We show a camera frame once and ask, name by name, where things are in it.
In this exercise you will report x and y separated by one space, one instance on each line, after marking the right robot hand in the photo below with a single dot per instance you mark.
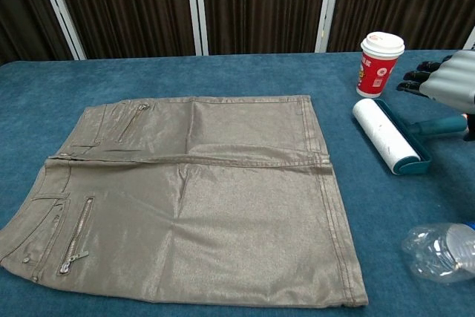
452 79

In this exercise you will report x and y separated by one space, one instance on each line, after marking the teal lint roller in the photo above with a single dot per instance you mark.
386 135

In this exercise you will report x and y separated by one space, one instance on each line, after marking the brown skirt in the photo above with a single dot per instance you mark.
208 202

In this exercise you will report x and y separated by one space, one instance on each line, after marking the red paper cup white lid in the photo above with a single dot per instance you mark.
376 72

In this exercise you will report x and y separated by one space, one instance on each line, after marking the clear water bottle blue label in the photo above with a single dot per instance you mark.
434 254

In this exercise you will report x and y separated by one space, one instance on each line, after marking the blue felt table cloth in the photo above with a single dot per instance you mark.
222 75

